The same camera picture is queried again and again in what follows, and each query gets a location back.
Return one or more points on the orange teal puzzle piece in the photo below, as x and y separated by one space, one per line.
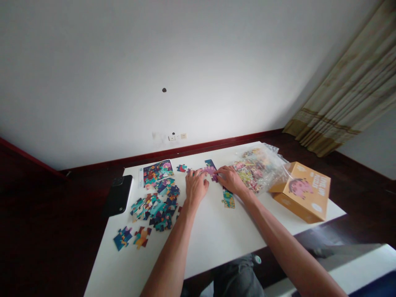
142 237

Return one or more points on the person's left hand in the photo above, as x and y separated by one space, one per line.
196 187

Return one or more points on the small blue puzzle piece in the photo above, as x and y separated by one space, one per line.
182 168

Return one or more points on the pile of loose puzzle pieces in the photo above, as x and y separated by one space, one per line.
157 207

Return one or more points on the blue yellow puzzle piece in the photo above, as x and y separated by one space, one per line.
123 239

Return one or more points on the joined green blue puzzle strip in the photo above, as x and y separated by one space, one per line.
229 199

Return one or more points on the beige striped curtain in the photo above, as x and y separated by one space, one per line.
349 92

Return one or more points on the puzzle picture card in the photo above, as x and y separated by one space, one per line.
156 173

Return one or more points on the person's legs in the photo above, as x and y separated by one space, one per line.
229 278

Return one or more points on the black smartphone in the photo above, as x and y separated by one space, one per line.
118 195

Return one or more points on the person's right hand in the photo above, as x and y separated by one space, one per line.
233 182

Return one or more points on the white wall socket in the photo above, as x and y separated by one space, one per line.
177 136

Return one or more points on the joined purple puzzle section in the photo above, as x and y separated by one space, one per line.
210 169

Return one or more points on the orange cardboard puzzle box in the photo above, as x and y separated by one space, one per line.
301 195

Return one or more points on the white furniture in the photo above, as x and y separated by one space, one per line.
340 269

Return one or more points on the clear bag of puzzle pieces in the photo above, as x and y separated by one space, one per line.
258 168

